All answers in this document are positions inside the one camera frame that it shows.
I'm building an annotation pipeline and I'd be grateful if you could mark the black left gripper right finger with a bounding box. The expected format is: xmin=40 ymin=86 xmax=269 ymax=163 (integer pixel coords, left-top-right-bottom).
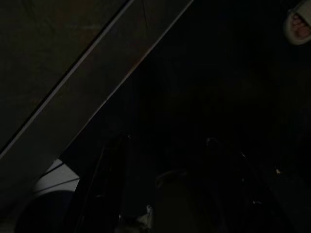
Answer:
xmin=207 ymin=138 xmax=273 ymax=233

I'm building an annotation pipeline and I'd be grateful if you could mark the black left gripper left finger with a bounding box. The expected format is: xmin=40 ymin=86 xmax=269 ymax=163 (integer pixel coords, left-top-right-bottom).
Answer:
xmin=77 ymin=134 xmax=132 ymax=233

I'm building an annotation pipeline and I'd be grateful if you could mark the beige drawer front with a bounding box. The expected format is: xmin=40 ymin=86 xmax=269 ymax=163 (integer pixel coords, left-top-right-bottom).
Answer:
xmin=0 ymin=0 xmax=131 ymax=156
xmin=0 ymin=0 xmax=195 ymax=212

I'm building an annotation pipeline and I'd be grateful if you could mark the black floor mat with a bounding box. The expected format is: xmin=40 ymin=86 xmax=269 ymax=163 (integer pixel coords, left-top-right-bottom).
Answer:
xmin=58 ymin=0 xmax=311 ymax=233

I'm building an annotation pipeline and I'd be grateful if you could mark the white slipper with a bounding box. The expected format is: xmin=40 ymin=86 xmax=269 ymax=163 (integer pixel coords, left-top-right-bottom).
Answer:
xmin=282 ymin=0 xmax=311 ymax=46

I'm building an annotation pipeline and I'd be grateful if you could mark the bare person foot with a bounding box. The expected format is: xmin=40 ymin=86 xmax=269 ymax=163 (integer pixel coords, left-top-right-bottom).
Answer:
xmin=292 ymin=12 xmax=311 ymax=39

